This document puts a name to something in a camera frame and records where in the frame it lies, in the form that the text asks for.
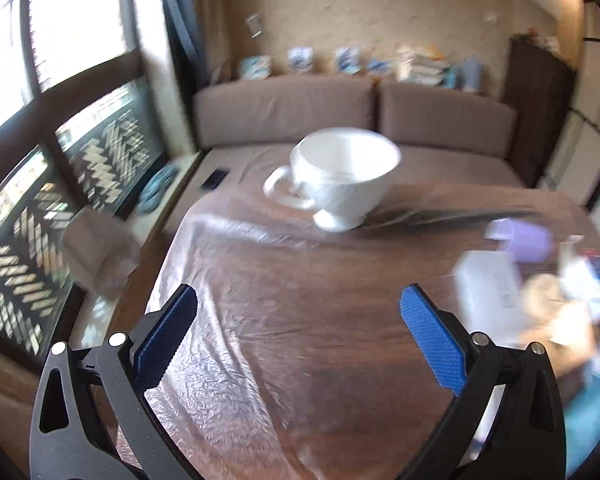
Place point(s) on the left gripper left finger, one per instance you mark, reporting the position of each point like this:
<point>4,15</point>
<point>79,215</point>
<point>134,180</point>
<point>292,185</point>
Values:
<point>68,440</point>

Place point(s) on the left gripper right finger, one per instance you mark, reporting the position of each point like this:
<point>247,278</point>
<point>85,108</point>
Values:
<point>505,420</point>

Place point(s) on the white translucent plastic box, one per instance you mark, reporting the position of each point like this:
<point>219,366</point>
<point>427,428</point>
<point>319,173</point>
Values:
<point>488,287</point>

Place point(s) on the blue white tissue pack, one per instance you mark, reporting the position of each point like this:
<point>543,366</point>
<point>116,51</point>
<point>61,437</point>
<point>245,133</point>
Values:
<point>579,276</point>

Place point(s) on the purple ribbed plastic cup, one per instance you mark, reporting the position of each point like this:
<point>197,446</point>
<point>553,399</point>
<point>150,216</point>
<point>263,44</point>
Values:
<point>524,241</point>

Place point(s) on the teal slippers on sill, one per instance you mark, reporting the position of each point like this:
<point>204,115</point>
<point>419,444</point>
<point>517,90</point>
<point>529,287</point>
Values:
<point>155,189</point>

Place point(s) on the black phone on sill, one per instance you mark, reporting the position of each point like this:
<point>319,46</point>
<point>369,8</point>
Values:
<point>215,179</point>

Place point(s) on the large white teacup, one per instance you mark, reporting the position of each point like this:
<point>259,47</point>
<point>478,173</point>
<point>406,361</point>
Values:
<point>339,174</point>

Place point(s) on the brown sofa right cushion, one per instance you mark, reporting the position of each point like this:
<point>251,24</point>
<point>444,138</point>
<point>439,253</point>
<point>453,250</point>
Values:
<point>434,117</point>

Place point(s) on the brown sofa cushion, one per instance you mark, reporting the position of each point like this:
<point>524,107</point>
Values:
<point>434,117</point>
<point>281,109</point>

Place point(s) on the brown sofa left cushion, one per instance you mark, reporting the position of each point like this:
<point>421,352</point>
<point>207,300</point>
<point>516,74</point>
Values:
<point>281,109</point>

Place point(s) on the dark wooden cabinet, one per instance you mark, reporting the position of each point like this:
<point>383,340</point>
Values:
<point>539,87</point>

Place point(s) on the small teal cup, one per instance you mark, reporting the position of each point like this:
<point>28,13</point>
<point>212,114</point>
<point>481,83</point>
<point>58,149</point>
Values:
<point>450,80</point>

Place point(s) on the grey blue cylinder speaker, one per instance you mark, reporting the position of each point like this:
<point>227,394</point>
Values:
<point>471,70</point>

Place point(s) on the stack of books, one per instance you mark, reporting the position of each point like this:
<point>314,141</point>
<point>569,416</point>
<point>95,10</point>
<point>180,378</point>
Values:
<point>417,68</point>

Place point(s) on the photo frame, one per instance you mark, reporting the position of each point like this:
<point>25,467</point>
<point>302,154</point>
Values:
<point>255,67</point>
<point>300,59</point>
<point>348,60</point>
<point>378,68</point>

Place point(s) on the photo frame far left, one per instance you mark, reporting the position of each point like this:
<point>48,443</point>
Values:
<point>255,67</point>

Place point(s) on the wall lamp fixture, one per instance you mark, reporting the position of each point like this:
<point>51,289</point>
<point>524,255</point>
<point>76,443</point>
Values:
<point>254,25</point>

